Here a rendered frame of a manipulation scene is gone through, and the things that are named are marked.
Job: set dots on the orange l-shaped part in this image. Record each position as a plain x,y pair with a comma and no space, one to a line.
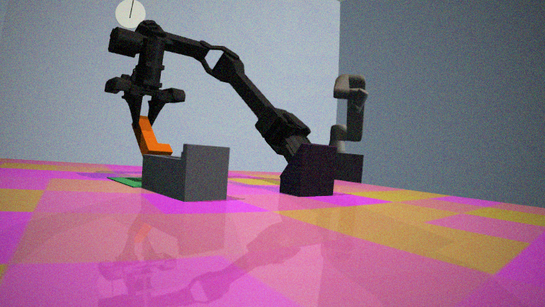
146,139

